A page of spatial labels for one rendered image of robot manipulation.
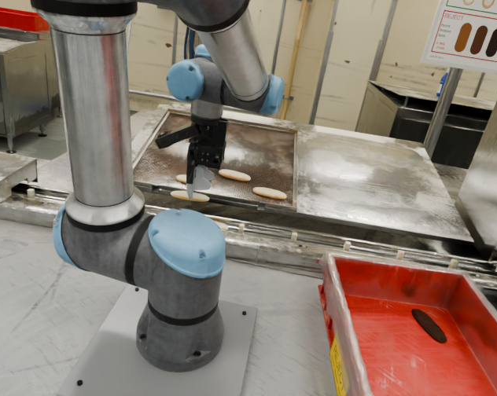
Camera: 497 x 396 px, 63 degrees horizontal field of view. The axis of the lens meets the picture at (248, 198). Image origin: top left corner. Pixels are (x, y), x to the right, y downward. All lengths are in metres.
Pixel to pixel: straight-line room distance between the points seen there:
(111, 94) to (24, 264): 0.55
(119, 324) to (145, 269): 0.19
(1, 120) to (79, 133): 3.19
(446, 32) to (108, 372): 1.63
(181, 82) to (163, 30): 4.00
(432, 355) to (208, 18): 0.73
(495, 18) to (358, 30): 2.58
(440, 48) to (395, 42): 2.94
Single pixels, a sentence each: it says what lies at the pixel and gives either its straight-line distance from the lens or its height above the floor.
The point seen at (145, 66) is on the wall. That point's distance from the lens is 4.90.
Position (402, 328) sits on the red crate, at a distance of 0.95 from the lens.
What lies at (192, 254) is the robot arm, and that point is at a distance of 0.58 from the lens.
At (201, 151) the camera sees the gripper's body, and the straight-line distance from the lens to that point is 0.96.
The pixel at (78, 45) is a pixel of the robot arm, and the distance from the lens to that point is 0.52.
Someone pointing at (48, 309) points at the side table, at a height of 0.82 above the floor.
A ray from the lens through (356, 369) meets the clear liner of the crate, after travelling 0.68.
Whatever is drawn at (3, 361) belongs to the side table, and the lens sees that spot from 0.80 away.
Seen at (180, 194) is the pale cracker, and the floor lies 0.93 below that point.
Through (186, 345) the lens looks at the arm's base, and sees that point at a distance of 0.69.
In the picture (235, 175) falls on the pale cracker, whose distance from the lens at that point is 1.23.
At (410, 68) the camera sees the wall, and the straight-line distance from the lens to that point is 4.86.
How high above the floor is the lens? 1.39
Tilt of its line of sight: 25 degrees down
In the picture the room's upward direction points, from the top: 9 degrees clockwise
